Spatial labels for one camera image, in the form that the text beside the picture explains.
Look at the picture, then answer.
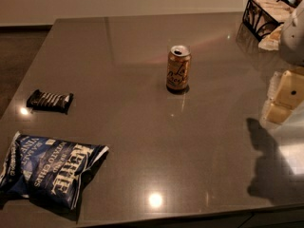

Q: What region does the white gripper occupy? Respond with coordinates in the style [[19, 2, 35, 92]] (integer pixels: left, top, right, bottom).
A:
[[261, 8, 304, 124]]

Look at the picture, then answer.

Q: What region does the orange LaCroix soda can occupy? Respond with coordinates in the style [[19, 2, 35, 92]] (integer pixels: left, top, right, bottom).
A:
[[166, 45, 191, 91]]

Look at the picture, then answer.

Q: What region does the black snack bar wrapper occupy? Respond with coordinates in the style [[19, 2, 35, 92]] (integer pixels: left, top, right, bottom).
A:
[[26, 89, 73, 114]]

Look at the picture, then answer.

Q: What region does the blue Kettle chips bag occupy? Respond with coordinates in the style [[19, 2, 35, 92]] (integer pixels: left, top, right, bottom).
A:
[[0, 133, 108, 210]]

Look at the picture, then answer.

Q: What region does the black wire napkin basket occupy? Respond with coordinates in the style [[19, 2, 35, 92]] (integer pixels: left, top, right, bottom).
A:
[[242, 0, 295, 41]]

